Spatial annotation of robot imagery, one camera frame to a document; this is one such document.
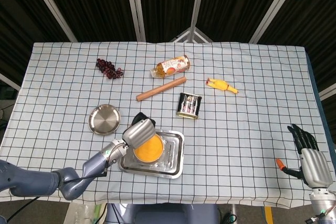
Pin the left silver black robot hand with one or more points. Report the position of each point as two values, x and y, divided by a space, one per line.
139 133

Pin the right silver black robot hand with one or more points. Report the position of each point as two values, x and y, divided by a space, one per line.
316 166

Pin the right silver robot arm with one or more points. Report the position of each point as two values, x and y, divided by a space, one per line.
321 204

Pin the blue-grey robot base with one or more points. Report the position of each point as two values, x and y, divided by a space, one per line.
162 214

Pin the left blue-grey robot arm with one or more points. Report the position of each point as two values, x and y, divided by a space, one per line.
34 182

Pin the bowl of yellow liquid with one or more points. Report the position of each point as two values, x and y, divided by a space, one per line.
151 151

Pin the rectangular steel tray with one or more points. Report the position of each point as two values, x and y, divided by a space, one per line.
173 155

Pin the blue checkered tablecloth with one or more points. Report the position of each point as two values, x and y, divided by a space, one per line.
236 129

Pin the round steel plate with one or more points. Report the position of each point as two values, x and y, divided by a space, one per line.
104 119

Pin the wooden rolling pin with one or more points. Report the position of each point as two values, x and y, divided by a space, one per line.
161 88

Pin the black rectangular tin can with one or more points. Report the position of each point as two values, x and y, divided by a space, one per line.
189 105

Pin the yellow strip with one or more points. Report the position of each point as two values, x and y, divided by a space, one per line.
268 214

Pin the dark red grape bunch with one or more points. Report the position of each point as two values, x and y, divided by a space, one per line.
107 68

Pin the orange drink bottle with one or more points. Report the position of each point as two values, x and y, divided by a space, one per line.
170 66

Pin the yellow rubber chicken toy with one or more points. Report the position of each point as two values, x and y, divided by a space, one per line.
220 85

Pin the white metal frame post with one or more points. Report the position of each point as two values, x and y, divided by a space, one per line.
135 6
52 6
275 6
195 6

